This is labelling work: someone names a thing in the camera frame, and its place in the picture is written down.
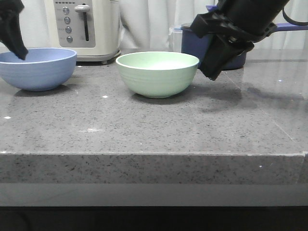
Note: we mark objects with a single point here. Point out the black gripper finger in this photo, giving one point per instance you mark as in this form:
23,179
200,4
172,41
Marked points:
10,33

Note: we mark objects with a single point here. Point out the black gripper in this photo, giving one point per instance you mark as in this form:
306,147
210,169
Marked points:
234,32

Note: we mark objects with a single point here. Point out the blue bowl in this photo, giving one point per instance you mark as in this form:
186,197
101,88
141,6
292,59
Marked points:
43,69

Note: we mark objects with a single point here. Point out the light green bowl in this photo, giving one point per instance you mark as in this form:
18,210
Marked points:
157,74

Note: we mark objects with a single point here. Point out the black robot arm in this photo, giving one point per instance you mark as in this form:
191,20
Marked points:
252,4

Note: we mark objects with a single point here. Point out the clear plastic container blue lid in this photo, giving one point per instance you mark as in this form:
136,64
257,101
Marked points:
175,38

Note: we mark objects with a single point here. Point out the cream toaster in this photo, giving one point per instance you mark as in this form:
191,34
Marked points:
89,27

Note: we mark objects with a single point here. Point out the white curtain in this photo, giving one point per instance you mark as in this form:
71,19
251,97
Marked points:
146,23

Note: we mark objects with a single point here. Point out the blue saucepan with handle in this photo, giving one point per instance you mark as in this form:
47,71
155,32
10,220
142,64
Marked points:
197,47

